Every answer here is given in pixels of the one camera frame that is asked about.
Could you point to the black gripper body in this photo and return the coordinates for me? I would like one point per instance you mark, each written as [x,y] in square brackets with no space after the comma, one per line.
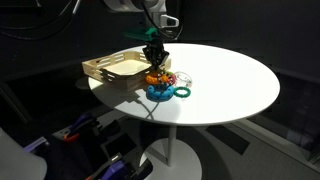
[155,50]

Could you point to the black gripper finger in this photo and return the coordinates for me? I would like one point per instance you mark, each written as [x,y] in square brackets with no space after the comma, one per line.
[154,66]
[163,65]

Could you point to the wooden slatted crate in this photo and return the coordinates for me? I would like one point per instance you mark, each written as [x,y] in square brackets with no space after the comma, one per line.
[125,68]

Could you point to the black equipment stand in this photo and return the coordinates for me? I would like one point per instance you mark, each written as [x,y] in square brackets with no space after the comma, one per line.
[100,146]

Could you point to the orange clip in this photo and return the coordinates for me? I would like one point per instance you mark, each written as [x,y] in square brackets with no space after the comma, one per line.
[71,137]

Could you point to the purple clamp with silver tip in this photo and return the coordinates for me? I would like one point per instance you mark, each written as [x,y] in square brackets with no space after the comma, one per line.
[115,168]

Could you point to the purple bar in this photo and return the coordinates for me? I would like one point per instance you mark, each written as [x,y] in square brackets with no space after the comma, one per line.
[34,144]

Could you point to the white rounded object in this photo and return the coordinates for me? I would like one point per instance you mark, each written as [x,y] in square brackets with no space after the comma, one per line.
[16,160]

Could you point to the white table pedestal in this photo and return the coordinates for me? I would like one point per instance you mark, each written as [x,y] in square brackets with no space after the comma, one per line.
[171,146]

